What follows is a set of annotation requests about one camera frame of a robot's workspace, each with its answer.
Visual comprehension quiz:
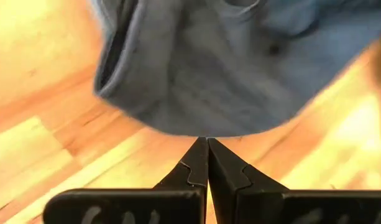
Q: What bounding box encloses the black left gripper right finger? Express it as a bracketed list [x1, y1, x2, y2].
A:
[208, 138, 381, 224]

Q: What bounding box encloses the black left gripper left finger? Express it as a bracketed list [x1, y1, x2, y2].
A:
[42, 136, 209, 224]

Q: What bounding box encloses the faded blue cap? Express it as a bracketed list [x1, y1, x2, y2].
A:
[93, 0, 381, 138]

